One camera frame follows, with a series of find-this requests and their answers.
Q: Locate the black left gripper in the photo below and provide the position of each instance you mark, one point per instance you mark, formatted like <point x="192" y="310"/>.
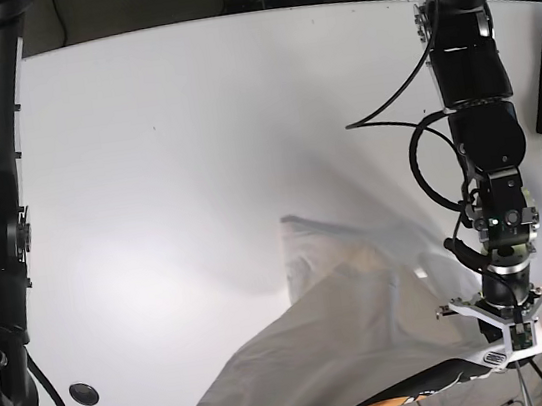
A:
<point x="508" y="307"/>

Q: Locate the white graphic T-shirt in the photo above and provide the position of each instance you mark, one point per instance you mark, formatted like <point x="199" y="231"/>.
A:
<point x="361" y="317"/>

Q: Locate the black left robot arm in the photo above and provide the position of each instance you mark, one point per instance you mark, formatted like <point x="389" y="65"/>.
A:
<point x="490" y="144"/>

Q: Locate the black table grommet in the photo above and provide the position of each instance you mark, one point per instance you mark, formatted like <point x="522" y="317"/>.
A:
<point x="84" y="394"/>

